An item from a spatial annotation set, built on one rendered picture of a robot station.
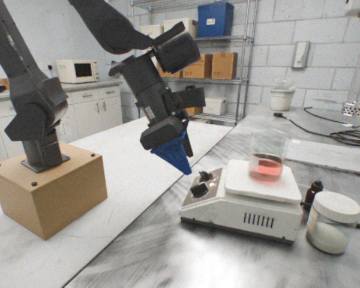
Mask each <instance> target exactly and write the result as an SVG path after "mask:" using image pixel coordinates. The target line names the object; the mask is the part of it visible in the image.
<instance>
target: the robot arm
mask: <svg viewBox="0 0 360 288"><path fill-rule="evenodd" d="M67 1H68V2H69V3H70V5H72V6H73V7H74V8H75V10H76V11H77V12H78V14H79V15H80V17H81V18H82V20H83V22H84V23H85V25H86V27H87V28H88V29H89V31H90V32H91V34H92V35H93V36H94V38H95V39H96V40H97V41H98V43H99V44H100V46H101V47H102V48H103V49H104V50H105V51H107V52H108V53H111V54H114V55H122V54H125V53H129V52H130V51H132V50H133V49H137V50H146V49H147V48H149V47H151V46H153V47H154V48H153V49H152V50H150V51H148V52H146V53H145V54H143V55H141V56H138V57H135V56H134V55H131V56H129V57H128V58H126V59H124V60H123V61H121V62H116V61H111V67H110V70H109V73H108V75H109V76H110V77H112V78H115V79H117V78H119V77H120V76H123V77H124V79H125V81H126V83H127V84H128V86H129V88H130V89H131V91H132V93H133V95H134V96H135V98H136V100H137V102H136V103H135V105H136V107H137V108H140V107H141V109H142V110H143V112H144V114H145V116H146V118H147V119H148V121H149V124H147V126H148V128H147V129H146V130H145V131H143V132H142V133H141V136H140V140H139V141H140V143H141V145H142V146H143V148H144V150H146V151H148V150H150V149H151V150H150V153H151V154H155V155H157V156H158V157H160V158H162V159H163V160H164V161H166V162H168V163H169V164H171V165H172V166H173V167H175V168H176V169H178V170H179V171H181V172H182V173H183V174H185V175H187V176H188V175H190V174H192V170H191V167H190V164H189V161H188V158H187V157H189V158H191V157H193V156H194V154H193V150H192V147H191V143H190V140H189V136H188V133H187V127H188V123H189V121H190V119H188V120H186V121H184V122H183V119H185V118H186V119H187V118H188V113H187V111H186V109H187V108H191V107H197V108H200V107H206V102H205V93H204V88H196V87H195V86H194V85H191V86H186V87H185V90H184V91H177V92H172V88H169V87H168V86H166V85H165V83H164V82H163V80H162V78H161V76H160V74H159V72H158V70H157V68H156V66H155V65H154V63H153V61H152V59H151V58H153V57H155V58H156V60H157V62H158V63H159V65H160V67H161V69H162V71H163V73H166V72H168V73H171V75H172V76H173V75H175V74H176V73H178V72H180V71H182V70H184V69H186V68H187V67H189V66H191V65H193V64H194V63H196V62H198V61H199V60H201V56H200V52H199V49H198V46H197V44H196V41H195V40H193V39H192V37H191V35H190V33H189V32H188V30H187V29H186V28H185V26H184V23H183V22H182V21H180V22H179V23H177V24H175V25H174V26H173V27H172V28H171V29H170V30H168V31H166V32H164V33H163V34H161V35H159V36H158V37H156V38H154V39H153V38H151V37H150V36H149V35H145V34H143V33H141V32H139V31H137V30H136V29H135V27H134V26H133V24H132V23H131V22H130V20H129V19H128V18H127V17H126V16H125V15H124V14H122V13H121V12H120V11H119V10H117V9H116V8H115V7H114V6H113V5H112V4H110V3H109V2H107V1H106V0H67ZM0 66H1V67H2V69H3V71H4V72H5V74H6V75H7V78H8V84H9V93H10V100H11V103H12V105H13V107H14V109H15V112H16V114H17V115H16V116H15V117H14V118H13V120H12V121H11V122H10V123H9V124H8V125H7V127H6V128H5V129H4V132H5V133H6V135H7V136H8V137H9V138H10V140H11V141H12V142H17V141H22V145H23V148H24V151H25V154H26V158H27V159H25V160H22V161H20V163H21V164H22V165H24V166H25V167H27V168H29V169H30V170H32V171H33V172H35V173H40V172H42V171H45V170H47V169H49V168H52V167H55V166H57V165H59V164H62V163H64V162H66V161H68V160H71V158H70V157H69V156H67V155H65V154H63V153H61V148H60V145H59V140H58V135H57V132H56V129H55V127H56V126H58V125H59V124H60V123H61V118H62V117H63V116H64V115H65V114H66V112H67V109H68V102H67V98H69V96H68V95H67V94H66V93H65V92H64V90H63V88H62V86H61V82H60V80H59V78H58V77H57V76H55V77H52V78H48V77H47V76H46V75H45V74H44V73H43V72H42V71H41V70H40V68H39V67H38V65H37V63H36V61H35V59H34V57H33V55H32V54H31V52H30V50H29V48H28V46H27V45H26V43H25V41H24V39H23V37H22V35H21V33H20V31H19V29H18V27H17V26H16V23H15V22H14V20H13V18H12V16H11V14H10V12H9V10H8V9H7V7H6V5H5V3H4V1H3V0H0Z"/></svg>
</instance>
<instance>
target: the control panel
mask: <svg viewBox="0 0 360 288"><path fill-rule="evenodd" d="M222 170H223V167H221V168H219V169H216V170H213V171H211V172H208V173H211V174H212V175H213V177H212V178H215V179H214V180H213V181H212V180H211V179H212V178H211V179H210V180H209V181H207V182H205V183H206V185H207V187H208V192H207V193H206V194H205V195H204V196H202V197H199V198H194V196H193V194H192V192H191V191H190V189H189V191H188V193H187V195H186V197H185V200H184V202H183V204H182V206H181V207H183V206H187V205H190V204H194V203H197V202H201V201H204V200H208V199H211V198H214V197H216V195H217V191H218V186H219V183H220V178H221V173H222ZM200 178H201V176H200V175H199V176H196V177H195V178H194V180H193V182H192V185H191V187H193V186H195V185H197V184H199V183H200V182H199V179H200ZM211 183H213V185H210V184H211ZM191 187H190V188H191Z"/></svg>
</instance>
